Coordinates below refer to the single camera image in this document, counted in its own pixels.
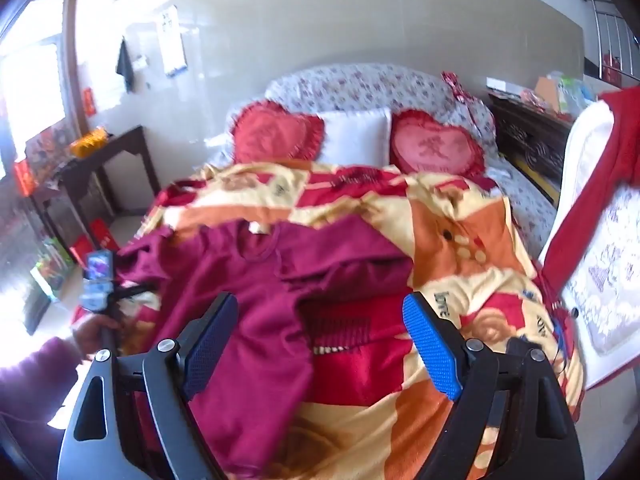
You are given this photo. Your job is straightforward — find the red patterned ribbon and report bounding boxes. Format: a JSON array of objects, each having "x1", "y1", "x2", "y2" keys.
[{"x1": 440, "y1": 71, "x2": 476, "y2": 106}]

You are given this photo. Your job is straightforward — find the maroon long-sleeved shirt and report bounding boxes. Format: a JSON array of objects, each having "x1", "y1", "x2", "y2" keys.
[{"x1": 116, "y1": 217, "x2": 416, "y2": 477}]

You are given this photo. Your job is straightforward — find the red gift bag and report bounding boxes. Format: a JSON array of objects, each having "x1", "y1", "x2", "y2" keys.
[{"x1": 89, "y1": 217, "x2": 120, "y2": 255}]

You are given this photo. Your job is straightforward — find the printed fleece blanket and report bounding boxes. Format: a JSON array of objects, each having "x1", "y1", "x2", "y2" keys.
[{"x1": 70, "y1": 157, "x2": 587, "y2": 480}]

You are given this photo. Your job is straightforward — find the pile of assorted packets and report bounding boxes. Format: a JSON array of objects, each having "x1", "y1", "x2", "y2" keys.
[{"x1": 520, "y1": 74, "x2": 601, "y2": 117}]

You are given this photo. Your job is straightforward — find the white pillow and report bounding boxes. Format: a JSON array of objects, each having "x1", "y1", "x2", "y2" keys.
[{"x1": 316, "y1": 108, "x2": 393, "y2": 167}]

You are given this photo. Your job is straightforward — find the colourful boxes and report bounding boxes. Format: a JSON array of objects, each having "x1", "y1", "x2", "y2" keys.
[{"x1": 29, "y1": 236, "x2": 77, "y2": 302}]

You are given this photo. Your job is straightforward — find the dark carved headboard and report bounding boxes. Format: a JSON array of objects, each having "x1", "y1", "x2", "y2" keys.
[{"x1": 487, "y1": 90, "x2": 577, "y2": 207}]

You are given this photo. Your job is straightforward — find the person's left hand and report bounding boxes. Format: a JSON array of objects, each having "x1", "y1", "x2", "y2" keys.
[{"x1": 69, "y1": 311, "x2": 123, "y2": 362}]

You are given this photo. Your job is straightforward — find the window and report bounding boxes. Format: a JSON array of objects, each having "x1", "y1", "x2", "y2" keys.
[{"x1": 0, "y1": 0, "x2": 82, "y2": 173}]

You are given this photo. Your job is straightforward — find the metal stair railing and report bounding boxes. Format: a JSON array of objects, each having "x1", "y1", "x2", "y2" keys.
[{"x1": 579, "y1": 0, "x2": 640, "y2": 82}]

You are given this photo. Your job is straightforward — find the red garment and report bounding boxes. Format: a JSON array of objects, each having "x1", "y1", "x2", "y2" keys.
[{"x1": 541, "y1": 86, "x2": 640, "y2": 286}]

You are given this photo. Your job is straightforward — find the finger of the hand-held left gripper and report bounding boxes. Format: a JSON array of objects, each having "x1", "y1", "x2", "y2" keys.
[{"x1": 117, "y1": 283, "x2": 160, "y2": 302}]

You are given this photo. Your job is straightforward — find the yellow plastic basket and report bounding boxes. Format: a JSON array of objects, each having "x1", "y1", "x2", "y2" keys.
[{"x1": 69, "y1": 127, "x2": 110, "y2": 159}]

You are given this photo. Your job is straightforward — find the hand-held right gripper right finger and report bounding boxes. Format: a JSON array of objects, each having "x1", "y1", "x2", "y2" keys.
[{"x1": 402, "y1": 290, "x2": 586, "y2": 480}]

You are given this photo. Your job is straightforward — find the dark hanging cloth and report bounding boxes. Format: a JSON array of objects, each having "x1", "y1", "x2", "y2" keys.
[{"x1": 115, "y1": 37, "x2": 136, "y2": 94}]

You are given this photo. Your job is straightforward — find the red heart-shaped pillow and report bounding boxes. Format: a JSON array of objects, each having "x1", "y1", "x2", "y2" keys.
[
  {"x1": 389, "y1": 109, "x2": 487, "y2": 180},
  {"x1": 231, "y1": 100, "x2": 326, "y2": 165}
]

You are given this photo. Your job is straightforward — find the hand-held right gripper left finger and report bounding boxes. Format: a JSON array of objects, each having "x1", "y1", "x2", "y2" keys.
[{"x1": 56, "y1": 291, "x2": 240, "y2": 480}]

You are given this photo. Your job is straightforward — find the dark wooden side table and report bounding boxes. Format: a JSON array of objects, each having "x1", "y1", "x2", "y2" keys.
[{"x1": 29, "y1": 125, "x2": 162, "y2": 263}]

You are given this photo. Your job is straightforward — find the wall calendar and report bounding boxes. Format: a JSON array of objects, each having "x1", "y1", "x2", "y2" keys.
[{"x1": 158, "y1": 5, "x2": 189, "y2": 77}]

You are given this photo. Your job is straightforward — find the red boxes on floor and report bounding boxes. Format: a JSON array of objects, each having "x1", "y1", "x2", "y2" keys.
[{"x1": 69, "y1": 237, "x2": 95, "y2": 267}]

